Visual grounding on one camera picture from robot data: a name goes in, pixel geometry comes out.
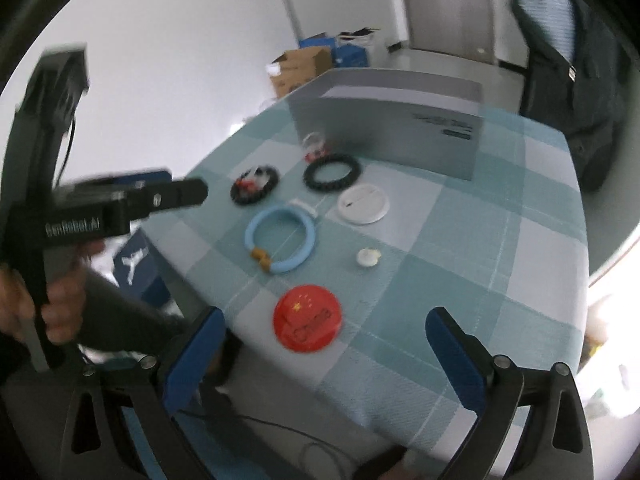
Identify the grey Find X9 Pro box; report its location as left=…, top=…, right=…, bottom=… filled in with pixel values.
left=284, top=68, right=484, bottom=180

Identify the red round China badge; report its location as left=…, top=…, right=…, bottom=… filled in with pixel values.
left=272, top=284, right=343, bottom=353

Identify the blue cardboard box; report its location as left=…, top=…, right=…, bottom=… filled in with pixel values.
left=332, top=44, right=370, bottom=68
left=298, top=32, right=334, bottom=49

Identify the small white round pin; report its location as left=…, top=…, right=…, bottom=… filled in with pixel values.
left=356, top=247, right=382, bottom=268

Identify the white round badge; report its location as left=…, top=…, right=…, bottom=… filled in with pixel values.
left=336, top=183, right=390, bottom=226

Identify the white plastic bag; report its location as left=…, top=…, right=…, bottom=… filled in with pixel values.
left=336, top=27, right=381, bottom=51

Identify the black braided bracelet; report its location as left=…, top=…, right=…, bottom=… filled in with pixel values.
left=302, top=152, right=362, bottom=194

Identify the black jacket striped lining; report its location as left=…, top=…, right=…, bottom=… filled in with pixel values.
left=511, top=0, right=626, bottom=192

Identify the red and clear ring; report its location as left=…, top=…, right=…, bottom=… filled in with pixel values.
left=301, top=131, right=329, bottom=163

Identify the brown cardboard box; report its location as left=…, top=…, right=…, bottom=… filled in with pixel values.
left=266, top=47, right=333, bottom=99

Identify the teal checked tablecloth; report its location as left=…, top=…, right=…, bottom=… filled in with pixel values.
left=142, top=103, right=589, bottom=472

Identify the light blue bead bracelet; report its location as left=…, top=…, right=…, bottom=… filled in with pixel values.
left=243, top=205, right=319, bottom=276

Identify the grey door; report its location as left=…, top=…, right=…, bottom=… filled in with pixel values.
left=404, top=0, right=495, bottom=64

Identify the black bracelet with red charm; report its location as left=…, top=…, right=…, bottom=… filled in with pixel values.
left=230, top=164, right=280, bottom=207

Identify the person's left hand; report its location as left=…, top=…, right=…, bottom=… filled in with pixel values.
left=1, top=240, right=105, bottom=344

